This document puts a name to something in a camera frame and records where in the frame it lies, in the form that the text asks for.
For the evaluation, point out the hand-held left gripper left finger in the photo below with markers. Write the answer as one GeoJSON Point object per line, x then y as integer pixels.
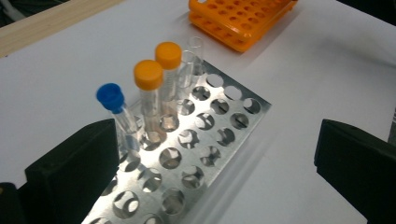
{"type": "Point", "coordinates": [71, 174]}

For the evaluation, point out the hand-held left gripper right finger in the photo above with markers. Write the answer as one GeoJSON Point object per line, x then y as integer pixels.
{"type": "Point", "coordinates": [358, 165]}

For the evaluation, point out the blue cap test tube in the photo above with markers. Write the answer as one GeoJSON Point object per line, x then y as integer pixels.
{"type": "Point", "coordinates": [110, 96]}

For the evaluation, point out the orange cap test tube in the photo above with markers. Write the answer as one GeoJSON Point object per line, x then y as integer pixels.
{"type": "Point", "coordinates": [168, 54]}
{"type": "Point", "coordinates": [148, 74]}

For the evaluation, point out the silver metal test tube rack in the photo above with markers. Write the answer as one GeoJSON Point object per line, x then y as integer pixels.
{"type": "Point", "coordinates": [202, 137]}

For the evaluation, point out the clear glass test tube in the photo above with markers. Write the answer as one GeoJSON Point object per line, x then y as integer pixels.
{"type": "Point", "coordinates": [196, 59]}
{"type": "Point", "coordinates": [186, 71]}

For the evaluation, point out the orange plastic test tube rack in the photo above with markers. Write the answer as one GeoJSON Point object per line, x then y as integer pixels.
{"type": "Point", "coordinates": [243, 34]}

